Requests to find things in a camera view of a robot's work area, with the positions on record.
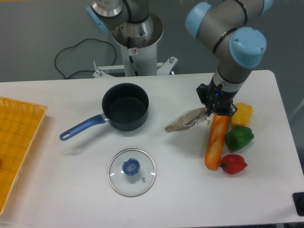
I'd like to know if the glass lid blue knob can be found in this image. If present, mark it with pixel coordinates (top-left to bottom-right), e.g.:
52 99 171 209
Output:
107 148 157 197

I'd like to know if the orange baguette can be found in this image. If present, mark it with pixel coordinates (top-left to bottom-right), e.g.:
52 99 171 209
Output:
204 114 231 171

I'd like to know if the bagged toast slice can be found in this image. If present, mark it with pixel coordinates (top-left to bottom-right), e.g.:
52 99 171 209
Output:
165 108 210 133

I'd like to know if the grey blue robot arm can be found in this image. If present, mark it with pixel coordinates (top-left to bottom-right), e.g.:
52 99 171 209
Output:
86 0 272 116

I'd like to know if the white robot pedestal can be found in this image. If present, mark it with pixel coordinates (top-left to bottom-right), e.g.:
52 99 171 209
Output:
92 13 179 78

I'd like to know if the green bell pepper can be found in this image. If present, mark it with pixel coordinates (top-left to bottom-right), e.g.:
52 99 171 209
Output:
225 127 255 151

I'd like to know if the black floor cable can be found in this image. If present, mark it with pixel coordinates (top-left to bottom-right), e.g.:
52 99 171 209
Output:
54 38 117 79

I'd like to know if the black object at table corner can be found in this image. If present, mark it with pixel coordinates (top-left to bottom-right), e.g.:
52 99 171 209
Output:
292 192 304 217

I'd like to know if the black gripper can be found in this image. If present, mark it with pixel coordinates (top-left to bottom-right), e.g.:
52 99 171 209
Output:
196 82 237 117

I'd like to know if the red bell pepper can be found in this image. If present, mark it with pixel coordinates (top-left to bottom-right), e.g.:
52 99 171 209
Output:
220 154 247 175

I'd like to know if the dark saucepan blue handle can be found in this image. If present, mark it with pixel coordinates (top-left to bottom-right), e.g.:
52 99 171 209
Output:
59 83 149 141

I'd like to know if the yellow bell pepper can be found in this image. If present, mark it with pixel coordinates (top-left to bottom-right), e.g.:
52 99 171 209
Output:
231 103 253 128

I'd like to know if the yellow woven basket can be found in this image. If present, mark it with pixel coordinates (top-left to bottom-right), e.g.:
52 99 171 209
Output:
0 97 48 214

